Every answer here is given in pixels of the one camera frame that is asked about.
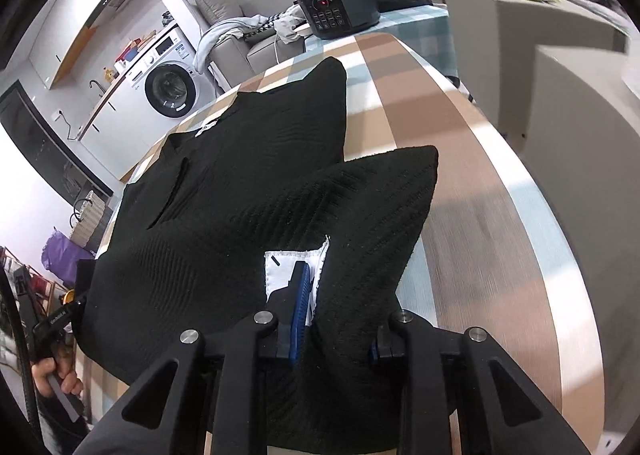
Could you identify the dark glass door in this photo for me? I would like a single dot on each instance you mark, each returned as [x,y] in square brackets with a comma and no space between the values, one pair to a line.
[45,145]

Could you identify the brown blue checked tablecloth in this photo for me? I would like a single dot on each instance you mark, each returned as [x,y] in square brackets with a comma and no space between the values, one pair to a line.
[475,235]

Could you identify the grey low cabinet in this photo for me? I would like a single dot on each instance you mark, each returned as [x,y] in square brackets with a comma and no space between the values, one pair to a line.
[575,135]
[525,20]

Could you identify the black pressure cooker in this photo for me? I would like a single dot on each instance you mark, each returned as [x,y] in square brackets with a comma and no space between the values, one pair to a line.
[350,0]

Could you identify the woven laundry basket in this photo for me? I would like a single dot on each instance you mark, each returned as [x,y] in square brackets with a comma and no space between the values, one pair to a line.
[87,220]

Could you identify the orange bowl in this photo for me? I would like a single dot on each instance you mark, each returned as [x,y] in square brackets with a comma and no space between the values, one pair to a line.
[68,294]

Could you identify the light grey blanket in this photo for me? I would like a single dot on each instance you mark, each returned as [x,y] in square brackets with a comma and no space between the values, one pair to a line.
[220,32]

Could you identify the white washing machine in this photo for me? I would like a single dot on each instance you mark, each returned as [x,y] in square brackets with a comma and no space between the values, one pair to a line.
[170,85]

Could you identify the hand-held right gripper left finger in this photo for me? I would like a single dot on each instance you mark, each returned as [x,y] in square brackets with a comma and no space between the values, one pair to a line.
[300,305]

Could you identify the wooden shoe rack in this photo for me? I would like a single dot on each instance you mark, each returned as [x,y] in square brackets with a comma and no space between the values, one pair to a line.
[35,290]

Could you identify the pale grey garment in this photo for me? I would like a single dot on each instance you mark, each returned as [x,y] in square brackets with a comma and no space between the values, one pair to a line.
[287,25]

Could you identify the black knit sweater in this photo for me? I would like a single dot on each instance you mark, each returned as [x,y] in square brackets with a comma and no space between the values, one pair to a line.
[240,185]

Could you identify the grey sofa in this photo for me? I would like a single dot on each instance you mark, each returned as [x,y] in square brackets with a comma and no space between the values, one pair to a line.
[235,55]

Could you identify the person's left hand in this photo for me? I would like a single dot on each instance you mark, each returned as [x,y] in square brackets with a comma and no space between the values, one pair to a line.
[70,385]

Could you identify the white wall cabinet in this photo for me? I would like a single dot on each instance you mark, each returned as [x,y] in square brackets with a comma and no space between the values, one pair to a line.
[65,35]

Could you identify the blue checked side table cloth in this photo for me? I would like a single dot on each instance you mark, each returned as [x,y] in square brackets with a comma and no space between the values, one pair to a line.
[420,30]

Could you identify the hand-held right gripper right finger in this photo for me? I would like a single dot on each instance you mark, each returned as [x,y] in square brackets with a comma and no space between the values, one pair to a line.
[373,353]

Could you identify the curved kitchen faucet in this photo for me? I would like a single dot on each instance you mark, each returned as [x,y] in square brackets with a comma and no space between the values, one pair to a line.
[95,83]

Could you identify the houndstooth pillow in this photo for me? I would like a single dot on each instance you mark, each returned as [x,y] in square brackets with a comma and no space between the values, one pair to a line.
[260,26]

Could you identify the purple bag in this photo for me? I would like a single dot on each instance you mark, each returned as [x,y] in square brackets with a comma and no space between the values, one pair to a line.
[60,260]

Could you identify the red box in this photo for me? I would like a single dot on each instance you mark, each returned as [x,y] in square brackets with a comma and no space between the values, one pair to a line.
[131,49]

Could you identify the yellow bottle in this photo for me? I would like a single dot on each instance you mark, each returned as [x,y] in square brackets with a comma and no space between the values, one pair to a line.
[106,76]

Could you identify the white kitchen counter cabinet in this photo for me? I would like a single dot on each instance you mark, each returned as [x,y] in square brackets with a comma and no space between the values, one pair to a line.
[107,135]

